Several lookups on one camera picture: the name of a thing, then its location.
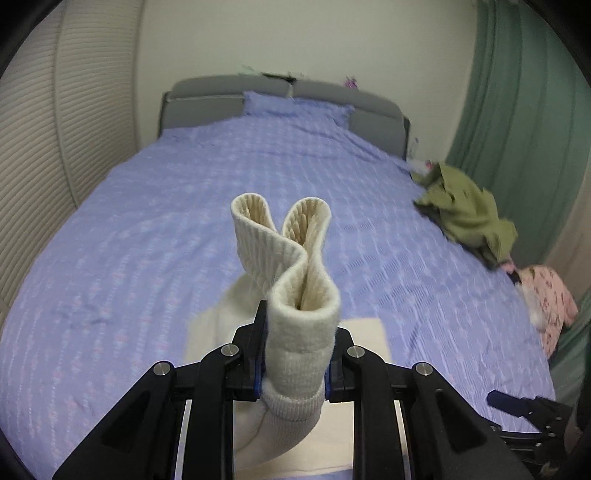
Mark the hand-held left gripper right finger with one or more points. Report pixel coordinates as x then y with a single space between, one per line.
337 374

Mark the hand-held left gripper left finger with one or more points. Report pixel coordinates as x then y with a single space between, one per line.
251 369

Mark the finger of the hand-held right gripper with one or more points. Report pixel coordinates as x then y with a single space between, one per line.
508 402

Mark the cream knit pants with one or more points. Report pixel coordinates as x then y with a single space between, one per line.
300 332

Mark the narrow green curtain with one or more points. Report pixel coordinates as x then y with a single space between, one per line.
572 350

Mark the pink patterned garment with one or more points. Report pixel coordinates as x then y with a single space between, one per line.
551 300

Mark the bed with purple duvet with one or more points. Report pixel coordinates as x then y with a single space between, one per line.
161 230

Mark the beige curtain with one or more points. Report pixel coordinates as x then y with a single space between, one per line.
572 249

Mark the olive green garment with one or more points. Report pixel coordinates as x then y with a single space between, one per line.
466 212

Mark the purple patterned pillow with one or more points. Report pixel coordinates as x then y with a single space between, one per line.
295 106

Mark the grey upholstered headboard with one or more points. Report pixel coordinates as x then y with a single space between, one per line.
198 101

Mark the wide green curtain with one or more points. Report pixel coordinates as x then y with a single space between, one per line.
521 115

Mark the small purple toy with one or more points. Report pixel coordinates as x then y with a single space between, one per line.
351 82

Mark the flat black item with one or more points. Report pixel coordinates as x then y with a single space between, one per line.
277 76

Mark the white ribbed wardrobe door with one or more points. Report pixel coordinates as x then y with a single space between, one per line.
27 161
101 83

